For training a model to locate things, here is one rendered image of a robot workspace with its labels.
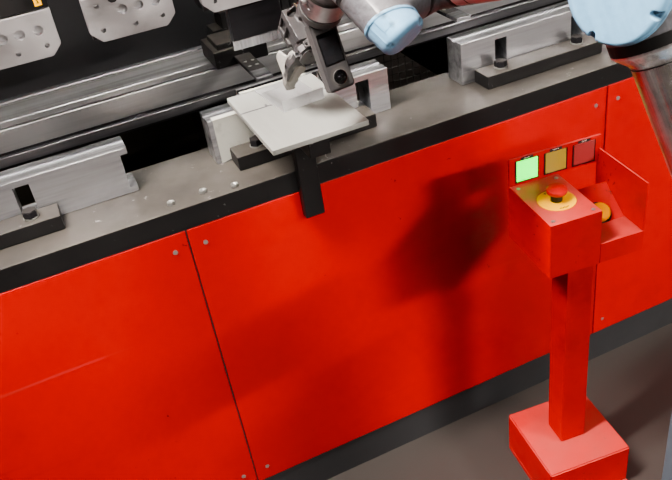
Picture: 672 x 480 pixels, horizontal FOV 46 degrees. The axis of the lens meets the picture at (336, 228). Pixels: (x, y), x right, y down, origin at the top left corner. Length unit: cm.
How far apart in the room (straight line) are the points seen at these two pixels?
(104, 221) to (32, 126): 35
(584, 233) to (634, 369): 87
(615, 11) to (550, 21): 96
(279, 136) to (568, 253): 57
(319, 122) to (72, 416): 77
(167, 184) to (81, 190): 16
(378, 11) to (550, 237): 56
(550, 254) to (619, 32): 68
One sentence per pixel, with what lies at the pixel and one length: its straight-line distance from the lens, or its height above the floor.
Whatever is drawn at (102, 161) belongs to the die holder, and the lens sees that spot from 154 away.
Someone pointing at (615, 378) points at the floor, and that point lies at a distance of 229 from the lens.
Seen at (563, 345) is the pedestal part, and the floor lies 42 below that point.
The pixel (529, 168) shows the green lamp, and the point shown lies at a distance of 157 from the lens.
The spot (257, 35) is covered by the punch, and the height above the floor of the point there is 110.
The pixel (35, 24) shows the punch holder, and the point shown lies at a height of 123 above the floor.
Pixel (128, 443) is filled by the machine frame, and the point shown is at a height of 38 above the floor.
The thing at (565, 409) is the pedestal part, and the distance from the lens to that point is 189.
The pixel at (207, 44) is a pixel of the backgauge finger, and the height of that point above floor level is 102.
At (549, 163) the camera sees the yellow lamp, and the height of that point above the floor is 81.
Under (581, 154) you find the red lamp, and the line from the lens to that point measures 163.
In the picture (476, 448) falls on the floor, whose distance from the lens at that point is 210.
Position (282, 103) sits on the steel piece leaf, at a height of 102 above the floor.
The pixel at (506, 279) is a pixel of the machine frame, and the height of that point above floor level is 41.
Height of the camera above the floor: 161
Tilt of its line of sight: 34 degrees down
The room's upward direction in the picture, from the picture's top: 9 degrees counter-clockwise
